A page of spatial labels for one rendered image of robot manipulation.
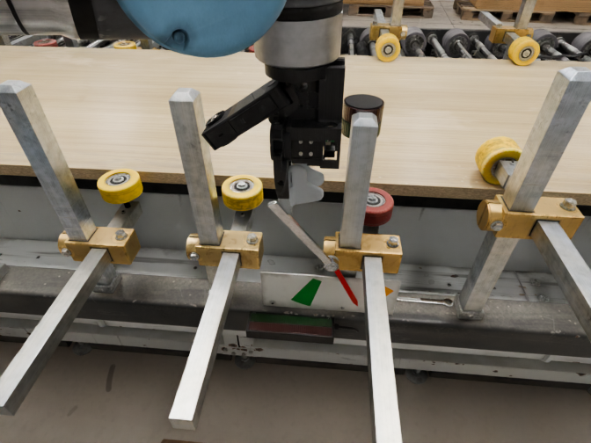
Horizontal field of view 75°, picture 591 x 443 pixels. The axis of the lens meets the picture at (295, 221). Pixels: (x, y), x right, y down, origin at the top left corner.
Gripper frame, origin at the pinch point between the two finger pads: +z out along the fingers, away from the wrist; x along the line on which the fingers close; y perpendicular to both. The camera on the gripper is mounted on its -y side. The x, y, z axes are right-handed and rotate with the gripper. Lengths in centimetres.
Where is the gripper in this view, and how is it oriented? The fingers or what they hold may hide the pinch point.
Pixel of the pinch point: (284, 205)
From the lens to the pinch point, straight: 53.9
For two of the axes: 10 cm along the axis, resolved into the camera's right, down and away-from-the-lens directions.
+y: 10.0, 0.5, -0.8
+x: 0.9, -6.5, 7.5
